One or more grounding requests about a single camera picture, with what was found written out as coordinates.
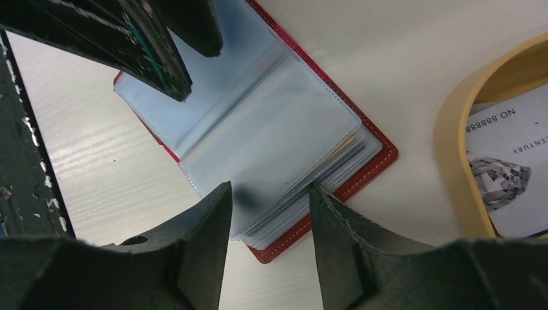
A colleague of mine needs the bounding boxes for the silver VIP card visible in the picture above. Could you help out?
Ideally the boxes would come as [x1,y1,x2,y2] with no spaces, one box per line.
[465,86,547,238]

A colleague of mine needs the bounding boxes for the red leather card holder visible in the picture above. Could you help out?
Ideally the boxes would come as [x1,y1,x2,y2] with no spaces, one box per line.
[114,1,398,264]

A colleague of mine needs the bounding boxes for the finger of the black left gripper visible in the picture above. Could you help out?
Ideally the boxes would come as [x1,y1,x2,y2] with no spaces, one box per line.
[151,0,224,57]
[1,1,192,101]

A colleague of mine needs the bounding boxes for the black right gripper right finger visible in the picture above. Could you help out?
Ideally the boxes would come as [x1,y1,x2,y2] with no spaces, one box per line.
[309,183,547,309]

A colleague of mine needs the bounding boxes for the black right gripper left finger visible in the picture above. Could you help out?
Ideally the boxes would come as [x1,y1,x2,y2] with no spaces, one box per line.
[1,182,233,309]

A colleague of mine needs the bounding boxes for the tan oval card tray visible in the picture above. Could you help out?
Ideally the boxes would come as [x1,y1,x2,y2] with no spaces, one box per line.
[433,34,547,238]

